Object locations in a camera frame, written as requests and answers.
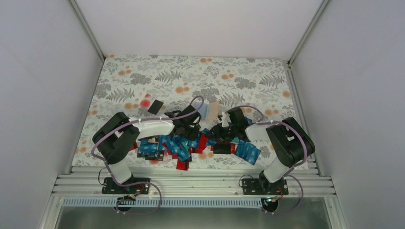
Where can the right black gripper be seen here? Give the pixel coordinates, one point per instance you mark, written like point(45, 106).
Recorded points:
point(217, 136)

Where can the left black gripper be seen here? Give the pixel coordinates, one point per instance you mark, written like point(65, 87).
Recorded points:
point(193, 136)

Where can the beige leather card holder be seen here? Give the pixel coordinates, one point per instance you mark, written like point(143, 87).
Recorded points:
point(209, 111)

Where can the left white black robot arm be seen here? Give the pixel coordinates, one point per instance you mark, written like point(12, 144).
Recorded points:
point(113, 141)

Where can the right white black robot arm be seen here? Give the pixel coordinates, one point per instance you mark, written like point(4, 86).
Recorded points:
point(291, 143)

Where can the blue card stack right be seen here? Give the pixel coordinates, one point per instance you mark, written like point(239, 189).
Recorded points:
point(247, 151)

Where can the red card bottom centre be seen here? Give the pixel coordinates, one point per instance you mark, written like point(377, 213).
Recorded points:
point(182, 165)

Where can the black card on mat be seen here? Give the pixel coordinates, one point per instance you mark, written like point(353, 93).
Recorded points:
point(155, 106)

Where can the blue card left lower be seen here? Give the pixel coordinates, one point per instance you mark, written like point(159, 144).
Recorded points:
point(148, 148)

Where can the floral patterned table mat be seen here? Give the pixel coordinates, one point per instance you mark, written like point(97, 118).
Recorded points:
point(259, 86)

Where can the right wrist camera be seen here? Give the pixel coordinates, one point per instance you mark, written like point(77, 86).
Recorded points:
point(224, 119)

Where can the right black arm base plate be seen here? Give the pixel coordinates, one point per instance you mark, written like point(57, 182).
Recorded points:
point(256, 186)

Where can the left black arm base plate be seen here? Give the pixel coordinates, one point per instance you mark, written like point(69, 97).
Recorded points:
point(110, 187)

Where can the aluminium rail frame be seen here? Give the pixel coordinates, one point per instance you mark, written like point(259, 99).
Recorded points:
point(210, 183)

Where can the grey slotted cable duct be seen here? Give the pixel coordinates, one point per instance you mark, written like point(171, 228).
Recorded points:
point(146, 202)

